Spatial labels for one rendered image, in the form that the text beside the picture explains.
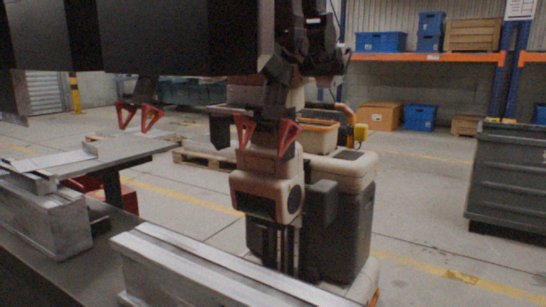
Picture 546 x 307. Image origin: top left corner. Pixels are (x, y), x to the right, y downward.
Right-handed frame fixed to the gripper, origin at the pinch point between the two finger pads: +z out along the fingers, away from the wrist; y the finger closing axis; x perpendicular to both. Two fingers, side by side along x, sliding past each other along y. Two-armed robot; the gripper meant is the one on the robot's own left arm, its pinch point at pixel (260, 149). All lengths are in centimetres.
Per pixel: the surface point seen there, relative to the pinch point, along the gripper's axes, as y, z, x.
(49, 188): -20.3, 16.9, -29.5
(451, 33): -16, -297, 464
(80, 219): -13.9, 20.6, -26.3
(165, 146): -18.6, 4.2, -9.0
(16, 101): -23.0, 4.6, -37.1
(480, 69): 29, -276, 541
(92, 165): -19.4, 11.6, -23.8
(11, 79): -23.1, 1.5, -38.7
